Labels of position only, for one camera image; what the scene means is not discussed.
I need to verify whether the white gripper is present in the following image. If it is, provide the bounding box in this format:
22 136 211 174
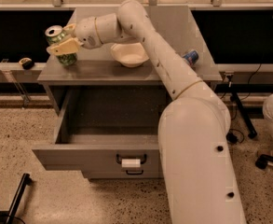
47 17 99 56

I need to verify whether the green soda can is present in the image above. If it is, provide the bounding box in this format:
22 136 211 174
45 25 77 66

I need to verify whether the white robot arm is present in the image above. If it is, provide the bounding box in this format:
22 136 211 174
48 0 246 224

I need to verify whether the grey drawer cabinet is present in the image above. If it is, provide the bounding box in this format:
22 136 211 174
37 5 223 116

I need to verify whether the open grey top drawer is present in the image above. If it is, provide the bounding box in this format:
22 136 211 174
33 87 167 178

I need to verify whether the blue silver energy drink can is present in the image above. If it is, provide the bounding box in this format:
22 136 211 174
183 49 199 66

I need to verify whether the yellow black tape measure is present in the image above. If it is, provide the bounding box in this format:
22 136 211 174
19 58 34 70

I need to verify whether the white paper bowl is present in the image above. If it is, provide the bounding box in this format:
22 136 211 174
110 43 149 68

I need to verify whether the black stand leg left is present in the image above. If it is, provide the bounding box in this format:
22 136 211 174
0 173 32 224

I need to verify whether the black tripod stand right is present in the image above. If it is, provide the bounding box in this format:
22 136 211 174
224 73 257 139

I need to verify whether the black caster base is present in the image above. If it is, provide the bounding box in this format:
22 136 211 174
255 154 273 170

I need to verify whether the black drawer handle white tag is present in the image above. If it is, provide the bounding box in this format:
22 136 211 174
116 154 147 168

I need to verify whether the lower drawer black handle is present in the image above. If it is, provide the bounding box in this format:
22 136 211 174
126 170 143 175

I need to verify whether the black power adapter cable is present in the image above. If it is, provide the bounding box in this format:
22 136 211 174
225 128 246 145

